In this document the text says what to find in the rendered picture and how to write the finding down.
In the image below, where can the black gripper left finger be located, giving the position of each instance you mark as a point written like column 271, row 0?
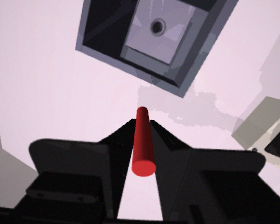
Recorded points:
column 108, row 158

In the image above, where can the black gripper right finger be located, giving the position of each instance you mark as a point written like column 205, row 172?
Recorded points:
column 177, row 164

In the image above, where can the red peg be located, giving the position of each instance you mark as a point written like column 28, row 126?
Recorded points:
column 143, row 160

